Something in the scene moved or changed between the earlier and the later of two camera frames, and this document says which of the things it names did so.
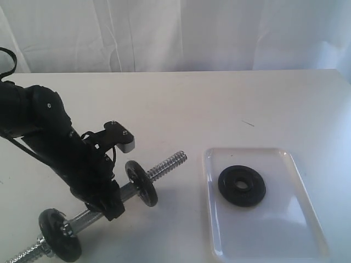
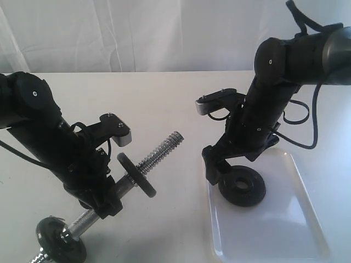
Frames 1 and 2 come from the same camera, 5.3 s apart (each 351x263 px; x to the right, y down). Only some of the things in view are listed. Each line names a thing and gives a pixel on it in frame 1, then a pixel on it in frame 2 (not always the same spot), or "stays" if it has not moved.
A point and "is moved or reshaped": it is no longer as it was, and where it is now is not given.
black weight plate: [256, 185] stays
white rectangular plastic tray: [283, 227] stays
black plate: [139, 176] is moved or reshaped
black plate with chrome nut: [58, 234] is moved or reshaped
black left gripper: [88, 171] stays
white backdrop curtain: [80, 36] stays
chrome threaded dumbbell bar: [43, 253] to [123, 184]
